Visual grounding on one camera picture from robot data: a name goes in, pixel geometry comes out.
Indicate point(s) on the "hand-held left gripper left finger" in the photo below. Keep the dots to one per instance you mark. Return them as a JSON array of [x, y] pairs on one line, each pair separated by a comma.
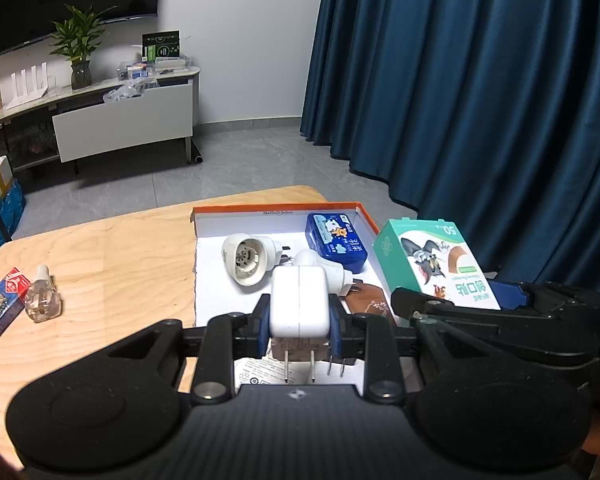
[[263, 329]]

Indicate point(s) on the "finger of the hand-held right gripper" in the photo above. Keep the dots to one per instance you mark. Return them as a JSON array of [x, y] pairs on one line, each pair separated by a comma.
[[430, 305], [511, 296]]

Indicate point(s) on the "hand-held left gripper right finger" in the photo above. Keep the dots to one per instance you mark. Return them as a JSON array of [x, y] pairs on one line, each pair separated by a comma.
[[336, 331]]

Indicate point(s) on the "white power adapter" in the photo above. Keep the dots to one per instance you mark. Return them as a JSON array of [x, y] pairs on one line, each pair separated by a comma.
[[300, 305]]

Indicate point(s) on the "brown tube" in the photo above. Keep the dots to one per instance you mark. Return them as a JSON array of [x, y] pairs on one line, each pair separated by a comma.
[[370, 302]]

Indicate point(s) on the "white adapter box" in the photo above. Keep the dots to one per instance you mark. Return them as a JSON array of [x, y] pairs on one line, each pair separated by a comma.
[[252, 372]]

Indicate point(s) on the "green bandage box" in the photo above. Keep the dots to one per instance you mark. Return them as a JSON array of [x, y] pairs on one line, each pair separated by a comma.
[[430, 255]]

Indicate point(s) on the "orange-edged white cardboard tray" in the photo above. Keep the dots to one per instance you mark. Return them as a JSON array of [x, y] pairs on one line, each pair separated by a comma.
[[210, 240]]

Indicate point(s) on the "white plug-in mosquito heater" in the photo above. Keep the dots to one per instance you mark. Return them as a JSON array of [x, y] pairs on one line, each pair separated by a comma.
[[330, 272]]

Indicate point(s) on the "white round plug-in device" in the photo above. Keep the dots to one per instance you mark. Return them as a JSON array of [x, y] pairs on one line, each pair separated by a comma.
[[245, 260]]

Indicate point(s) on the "blue tissue pack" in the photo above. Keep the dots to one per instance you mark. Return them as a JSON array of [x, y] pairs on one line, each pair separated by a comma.
[[330, 240]]

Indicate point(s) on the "blue curtain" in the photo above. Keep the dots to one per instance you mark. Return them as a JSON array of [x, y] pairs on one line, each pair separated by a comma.
[[455, 85]]

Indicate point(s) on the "clear glass liquid bottle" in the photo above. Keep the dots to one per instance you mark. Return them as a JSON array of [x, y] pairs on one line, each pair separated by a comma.
[[42, 302]]

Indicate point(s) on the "white television cabinet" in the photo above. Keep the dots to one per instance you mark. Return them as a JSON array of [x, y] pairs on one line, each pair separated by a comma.
[[125, 120]]

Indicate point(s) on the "red and blue card box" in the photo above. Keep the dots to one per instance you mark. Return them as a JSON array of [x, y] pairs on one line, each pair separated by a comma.
[[5, 300]]

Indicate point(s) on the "clear plastic bag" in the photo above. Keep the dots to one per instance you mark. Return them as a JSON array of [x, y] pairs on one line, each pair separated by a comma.
[[124, 93]]

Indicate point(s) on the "blue bag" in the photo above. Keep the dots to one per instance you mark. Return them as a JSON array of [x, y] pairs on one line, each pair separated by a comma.
[[7, 210]]

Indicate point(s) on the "pile of clear small boxes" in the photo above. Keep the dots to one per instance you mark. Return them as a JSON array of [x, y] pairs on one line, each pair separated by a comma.
[[152, 69]]

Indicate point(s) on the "green and black box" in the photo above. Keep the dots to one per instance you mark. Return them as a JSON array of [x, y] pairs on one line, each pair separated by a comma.
[[161, 44]]

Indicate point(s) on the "potted green plant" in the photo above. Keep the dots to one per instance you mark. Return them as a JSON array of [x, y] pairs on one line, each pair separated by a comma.
[[81, 76]]

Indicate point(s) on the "white router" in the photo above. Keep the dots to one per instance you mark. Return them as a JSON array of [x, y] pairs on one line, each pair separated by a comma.
[[27, 92]]

